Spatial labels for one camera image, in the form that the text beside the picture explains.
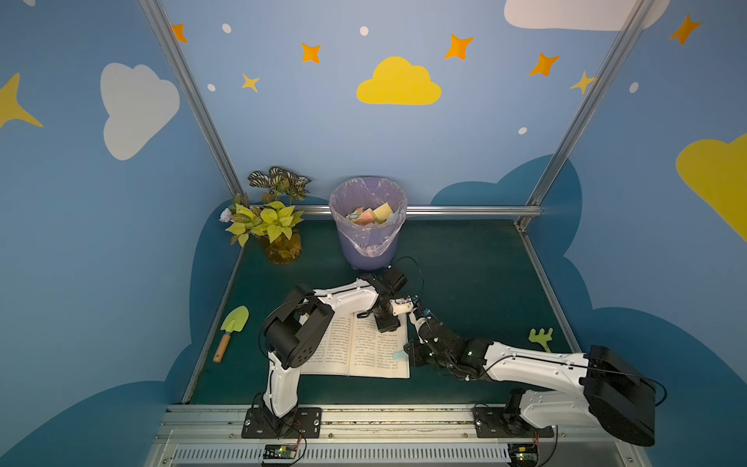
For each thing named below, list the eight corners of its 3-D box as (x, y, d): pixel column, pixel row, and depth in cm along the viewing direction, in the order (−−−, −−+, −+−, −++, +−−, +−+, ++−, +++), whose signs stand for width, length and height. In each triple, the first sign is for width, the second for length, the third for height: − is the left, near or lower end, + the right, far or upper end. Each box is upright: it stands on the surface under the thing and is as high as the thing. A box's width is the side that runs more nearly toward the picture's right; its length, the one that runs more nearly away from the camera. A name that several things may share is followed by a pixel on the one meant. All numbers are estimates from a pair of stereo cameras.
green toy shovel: (205, 358, 87) (201, 355, 85) (238, 307, 98) (235, 304, 96) (221, 363, 86) (217, 360, 84) (252, 312, 97) (250, 308, 95)
